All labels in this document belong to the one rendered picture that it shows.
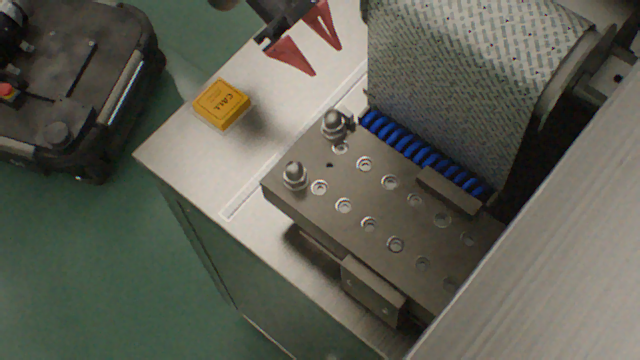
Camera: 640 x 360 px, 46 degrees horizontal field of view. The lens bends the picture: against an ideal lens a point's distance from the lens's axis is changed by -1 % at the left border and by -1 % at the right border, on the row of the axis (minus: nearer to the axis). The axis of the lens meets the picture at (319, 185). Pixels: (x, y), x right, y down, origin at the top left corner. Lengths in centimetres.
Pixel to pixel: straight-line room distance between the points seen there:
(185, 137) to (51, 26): 117
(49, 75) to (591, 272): 200
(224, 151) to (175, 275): 95
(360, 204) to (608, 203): 69
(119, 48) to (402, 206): 137
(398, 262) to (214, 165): 38
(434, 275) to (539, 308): 66
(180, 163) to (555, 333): 97
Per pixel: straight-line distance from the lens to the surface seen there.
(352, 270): 102
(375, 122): 109
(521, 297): 35
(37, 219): 235
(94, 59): 226
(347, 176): 106
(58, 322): 222
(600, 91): 86
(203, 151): 126
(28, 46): 232
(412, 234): 103
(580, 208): 38
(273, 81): 131
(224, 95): 128
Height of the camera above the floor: 199
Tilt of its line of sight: 65 degrees down
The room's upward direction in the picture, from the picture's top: 7 degrees counter-clockwise
